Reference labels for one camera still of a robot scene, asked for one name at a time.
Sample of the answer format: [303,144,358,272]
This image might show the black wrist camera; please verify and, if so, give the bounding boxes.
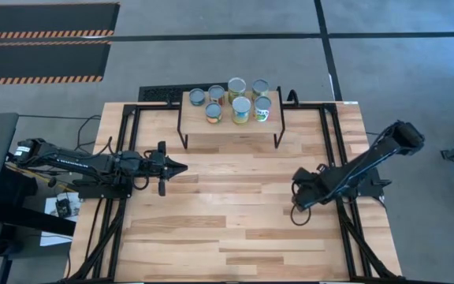
[294,168,319,186]
[147,151,166,166]

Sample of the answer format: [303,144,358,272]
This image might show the small black device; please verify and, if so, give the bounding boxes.
[55,198,73,218]

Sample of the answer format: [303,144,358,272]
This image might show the wooden shelf black metal legs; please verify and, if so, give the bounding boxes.
[176,85,287,150]

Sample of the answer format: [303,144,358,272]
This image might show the white red tomatoes can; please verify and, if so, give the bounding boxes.
[207,84,226,106]

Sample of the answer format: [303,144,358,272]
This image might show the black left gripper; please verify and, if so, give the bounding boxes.
[143,140,189,197]

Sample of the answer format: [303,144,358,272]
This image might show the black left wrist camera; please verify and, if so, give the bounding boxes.
[147,151,166,166]

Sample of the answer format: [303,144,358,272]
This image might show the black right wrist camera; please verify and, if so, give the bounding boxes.
[294,168,319,186]

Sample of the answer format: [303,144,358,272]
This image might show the white mixed fruit can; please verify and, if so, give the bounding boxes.
[232,95,252,125]

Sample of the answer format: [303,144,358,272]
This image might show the teal tuna can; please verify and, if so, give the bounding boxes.
[188,88,207,107]

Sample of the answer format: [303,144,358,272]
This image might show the yellow-green sauce can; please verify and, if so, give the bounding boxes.
[251,78,270,100]

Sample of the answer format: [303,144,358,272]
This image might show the black hazard-striped floor mat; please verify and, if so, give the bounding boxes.
[0,2,121,40]
[0,40,112,86]

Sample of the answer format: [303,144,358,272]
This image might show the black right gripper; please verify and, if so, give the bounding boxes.
[291,177,333,213]

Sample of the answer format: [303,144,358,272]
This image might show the black metal table frame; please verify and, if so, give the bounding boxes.
[63,100,405,283]

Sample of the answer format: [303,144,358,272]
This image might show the green peach can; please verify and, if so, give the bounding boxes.
[204,102,223,125]

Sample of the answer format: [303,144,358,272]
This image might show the black cable loop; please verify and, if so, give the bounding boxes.
[288,204,312,227]

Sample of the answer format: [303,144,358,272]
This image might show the white paper sheet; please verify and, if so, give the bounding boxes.
[39,195,82,248]

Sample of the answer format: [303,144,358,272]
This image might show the black keyboard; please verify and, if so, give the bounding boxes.
[138,82,229,104]

